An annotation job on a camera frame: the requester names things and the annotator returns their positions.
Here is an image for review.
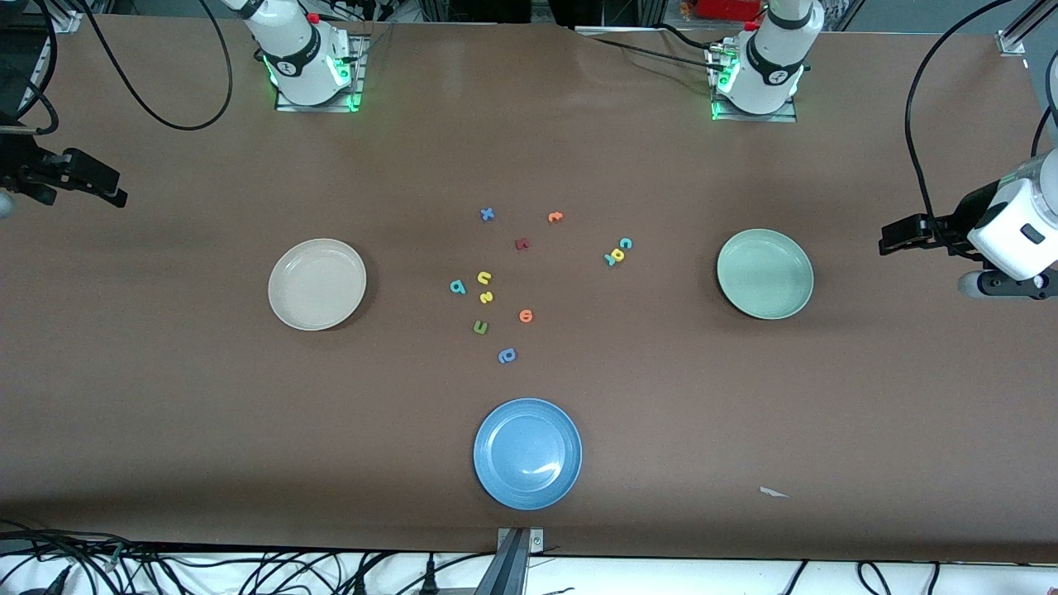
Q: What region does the black camera cable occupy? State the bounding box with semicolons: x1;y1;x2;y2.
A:
905;0;1058;249
0;0;234;135

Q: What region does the blue round plate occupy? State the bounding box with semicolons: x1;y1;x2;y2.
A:
473;397;584;511

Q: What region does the black base cable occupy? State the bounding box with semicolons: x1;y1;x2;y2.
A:
579;23;720;79

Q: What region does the grey metal bracket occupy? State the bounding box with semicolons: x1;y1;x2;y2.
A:
494;527;545;595

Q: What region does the green round plate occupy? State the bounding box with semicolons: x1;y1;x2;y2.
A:
716;228;815;321

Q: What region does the red box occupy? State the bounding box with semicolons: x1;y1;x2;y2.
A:
697;0;765;21

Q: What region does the beige round plate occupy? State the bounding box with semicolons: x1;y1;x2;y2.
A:
268;238;368;332

